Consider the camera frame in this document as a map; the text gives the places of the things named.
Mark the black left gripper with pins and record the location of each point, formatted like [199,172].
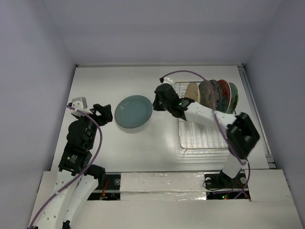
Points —
[105,112]

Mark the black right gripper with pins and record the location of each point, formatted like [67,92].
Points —
[160,96]

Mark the beige bird plate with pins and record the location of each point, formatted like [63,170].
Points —
[193,92]

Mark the teal blue plate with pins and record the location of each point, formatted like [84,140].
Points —
[133,111]

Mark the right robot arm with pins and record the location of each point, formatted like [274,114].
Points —
[238,131]

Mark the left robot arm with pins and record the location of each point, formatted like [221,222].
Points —
[77,176]

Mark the grey crane pattern plate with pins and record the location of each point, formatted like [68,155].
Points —
[207,94]

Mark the dark blue patterned plate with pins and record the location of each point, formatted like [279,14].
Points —
[218,95]

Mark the red plate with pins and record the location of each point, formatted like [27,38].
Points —
[226,97]

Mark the green floral plate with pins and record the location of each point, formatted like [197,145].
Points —
[234,99]

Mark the foil covered front panel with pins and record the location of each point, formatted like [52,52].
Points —
[161,186]

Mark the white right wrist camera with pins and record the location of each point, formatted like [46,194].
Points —
[167,80]

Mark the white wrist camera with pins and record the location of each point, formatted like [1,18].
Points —
[167,80]
[78,103]

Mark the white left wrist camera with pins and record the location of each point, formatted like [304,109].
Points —
[78,103]

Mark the metal wire dish rack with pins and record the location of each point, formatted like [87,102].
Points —
[194,136]

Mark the white back edge rail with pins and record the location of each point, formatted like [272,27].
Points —
[157,64]

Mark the right side aluminium rail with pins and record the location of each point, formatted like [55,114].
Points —
[256,117]

